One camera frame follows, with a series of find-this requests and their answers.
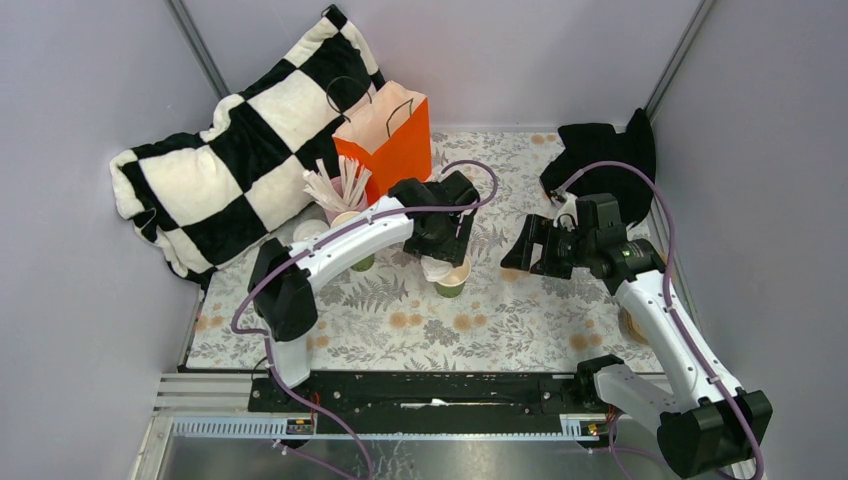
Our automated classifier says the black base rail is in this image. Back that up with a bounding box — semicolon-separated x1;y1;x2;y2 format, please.
248;370;612;442

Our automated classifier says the stack of white lids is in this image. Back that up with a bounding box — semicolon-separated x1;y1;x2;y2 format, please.
292;219;330;242

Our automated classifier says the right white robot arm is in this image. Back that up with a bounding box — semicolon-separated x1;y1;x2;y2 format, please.
501;194;773;479

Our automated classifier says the black white checkered pillow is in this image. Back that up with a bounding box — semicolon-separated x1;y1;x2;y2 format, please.
109;5;385;286

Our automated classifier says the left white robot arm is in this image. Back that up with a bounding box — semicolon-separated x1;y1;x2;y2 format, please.
249;171;485;411

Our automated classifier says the brown cardboard cup carrier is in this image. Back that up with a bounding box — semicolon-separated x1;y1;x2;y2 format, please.
615;294;651;346

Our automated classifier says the pink straw holder cup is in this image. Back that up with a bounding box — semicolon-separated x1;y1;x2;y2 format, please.
302;155;372;223

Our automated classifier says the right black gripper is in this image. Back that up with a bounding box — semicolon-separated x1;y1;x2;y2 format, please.
499;213;595;280

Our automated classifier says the stack of green cups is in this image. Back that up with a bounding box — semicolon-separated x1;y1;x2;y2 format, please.
330;211;375;272

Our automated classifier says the floral tablecloth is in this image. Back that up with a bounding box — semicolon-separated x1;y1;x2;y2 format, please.
186;131;672;374

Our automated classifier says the white plastic cup lid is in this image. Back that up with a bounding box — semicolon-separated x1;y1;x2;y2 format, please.
420;256;453;282

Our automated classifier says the black cloth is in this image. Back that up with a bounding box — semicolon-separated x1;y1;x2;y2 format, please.
540;108;657;226

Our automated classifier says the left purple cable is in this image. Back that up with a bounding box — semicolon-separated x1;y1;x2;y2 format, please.
230;159;499;480

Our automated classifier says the green paper cup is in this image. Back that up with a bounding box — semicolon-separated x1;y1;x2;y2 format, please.
435;256;472;298

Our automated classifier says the orange paper bag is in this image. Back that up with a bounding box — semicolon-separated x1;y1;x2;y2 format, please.
327;76;432;204

